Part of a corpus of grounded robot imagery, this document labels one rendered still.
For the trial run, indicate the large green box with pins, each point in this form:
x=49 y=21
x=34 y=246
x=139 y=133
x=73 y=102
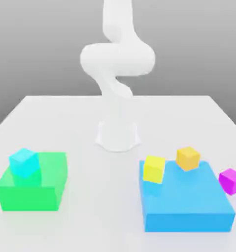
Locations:
x=31 y=195

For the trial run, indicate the small orange cube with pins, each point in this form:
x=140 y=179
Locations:
x=188 y=158

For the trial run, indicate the small magenta cube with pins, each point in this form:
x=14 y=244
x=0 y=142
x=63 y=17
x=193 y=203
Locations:
x=231 y=182

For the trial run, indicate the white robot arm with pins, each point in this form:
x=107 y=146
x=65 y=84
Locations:
x=117 y=59

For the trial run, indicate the small yellow cube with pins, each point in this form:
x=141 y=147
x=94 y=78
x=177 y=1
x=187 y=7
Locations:
x=154 y=170

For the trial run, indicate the small cyan cube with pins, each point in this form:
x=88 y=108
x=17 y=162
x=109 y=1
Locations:
x=24 y=163

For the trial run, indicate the large blue box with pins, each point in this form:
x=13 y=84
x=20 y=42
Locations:
x=186 y=196

